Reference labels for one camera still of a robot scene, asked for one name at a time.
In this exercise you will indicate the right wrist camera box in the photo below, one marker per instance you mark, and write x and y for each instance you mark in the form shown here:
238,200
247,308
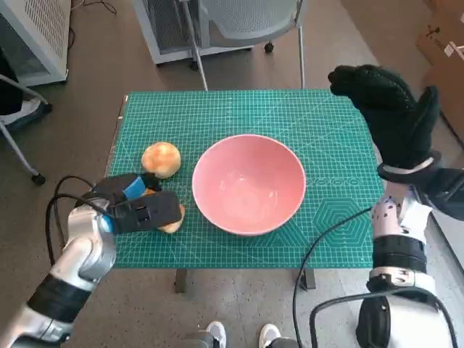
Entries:
446,192

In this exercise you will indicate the cardboard box with white label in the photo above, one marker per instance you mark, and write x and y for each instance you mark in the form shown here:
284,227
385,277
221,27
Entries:
442,32

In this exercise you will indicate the white perforated cabinet on casters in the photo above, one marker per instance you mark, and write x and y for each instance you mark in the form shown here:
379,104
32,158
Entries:
166,25

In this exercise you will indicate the person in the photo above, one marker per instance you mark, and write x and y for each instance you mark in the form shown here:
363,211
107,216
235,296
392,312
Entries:
11,90

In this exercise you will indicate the pink bowl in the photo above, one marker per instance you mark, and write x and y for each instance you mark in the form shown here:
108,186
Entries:
248,185

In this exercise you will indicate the right black gloved robot hand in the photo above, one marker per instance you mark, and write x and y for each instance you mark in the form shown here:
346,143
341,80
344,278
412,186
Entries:
395,116

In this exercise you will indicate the plain brown cardboard box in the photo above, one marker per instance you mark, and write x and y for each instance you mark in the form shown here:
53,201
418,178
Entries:
449,101

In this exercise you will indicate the rectangular orange striped toy bread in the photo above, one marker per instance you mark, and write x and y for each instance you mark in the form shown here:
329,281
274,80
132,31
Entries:
174,226

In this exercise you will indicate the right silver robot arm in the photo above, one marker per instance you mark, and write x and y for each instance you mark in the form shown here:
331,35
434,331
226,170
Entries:
398,253

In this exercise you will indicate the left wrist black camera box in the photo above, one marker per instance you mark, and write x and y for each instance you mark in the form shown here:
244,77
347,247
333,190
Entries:
148,214

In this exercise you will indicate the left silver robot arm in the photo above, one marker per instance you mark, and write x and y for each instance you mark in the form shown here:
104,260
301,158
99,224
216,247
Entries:
79,253

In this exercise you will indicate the green cutting mat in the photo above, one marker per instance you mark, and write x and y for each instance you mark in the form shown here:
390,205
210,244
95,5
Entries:
224,108

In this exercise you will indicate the left bare black robot hand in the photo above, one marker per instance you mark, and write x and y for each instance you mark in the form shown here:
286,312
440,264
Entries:
119,185

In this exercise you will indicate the dark metal table leg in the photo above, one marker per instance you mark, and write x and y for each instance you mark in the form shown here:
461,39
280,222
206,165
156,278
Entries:
308,280
180,281

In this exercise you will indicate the round tan toy bun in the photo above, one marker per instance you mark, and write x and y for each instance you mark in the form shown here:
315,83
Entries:
161,159

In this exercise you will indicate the large white perforated cabinet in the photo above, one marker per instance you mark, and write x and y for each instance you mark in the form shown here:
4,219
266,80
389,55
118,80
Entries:
40,36

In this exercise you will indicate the metal frame chair with casters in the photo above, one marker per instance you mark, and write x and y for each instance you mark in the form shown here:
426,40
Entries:
14,134

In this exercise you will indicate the grey mesh chair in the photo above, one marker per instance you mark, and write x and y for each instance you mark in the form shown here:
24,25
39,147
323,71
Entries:
250,18

